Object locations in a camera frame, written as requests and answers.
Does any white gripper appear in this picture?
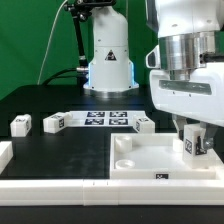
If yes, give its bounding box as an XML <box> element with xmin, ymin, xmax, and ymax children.
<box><xmin>150</xmin><ymin>69</ymin><xmax>224</xmax><ymax>150</ymax></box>

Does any white square table top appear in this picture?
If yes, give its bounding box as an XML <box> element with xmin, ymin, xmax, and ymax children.
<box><xmin>109</xmin><ymin>133</ymin><xmax>217</xmax><ymax>180</ymax></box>

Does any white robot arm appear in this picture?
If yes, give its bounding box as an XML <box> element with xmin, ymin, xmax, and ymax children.
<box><xmin>84</xmin><ymin>0</ymin><xmax>224</xmax><ymax>150</ymax></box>

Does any white cable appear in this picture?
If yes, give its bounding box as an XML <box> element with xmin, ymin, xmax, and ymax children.
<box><xmin>36</xmin><ymin>0</ymin><xmax>70</xmax><ymax>86</ymax></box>

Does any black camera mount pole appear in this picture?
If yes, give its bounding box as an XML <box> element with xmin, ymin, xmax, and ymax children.
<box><xmin>64</xmin><ymin>0</ymin><xmax>116</xmax><ymax>86</ymax></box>

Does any black cable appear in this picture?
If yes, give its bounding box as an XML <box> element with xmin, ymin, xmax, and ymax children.
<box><xmin>41</xmin><ymin>67</ymin><xmax>90</xmax><ymax>86</ymax></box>

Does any white sheet with tags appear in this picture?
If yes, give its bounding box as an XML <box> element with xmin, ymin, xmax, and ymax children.
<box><xmin>68</xmin><ymin>110</ymin><xmax>145</xmax><ymax>127</ymax></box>

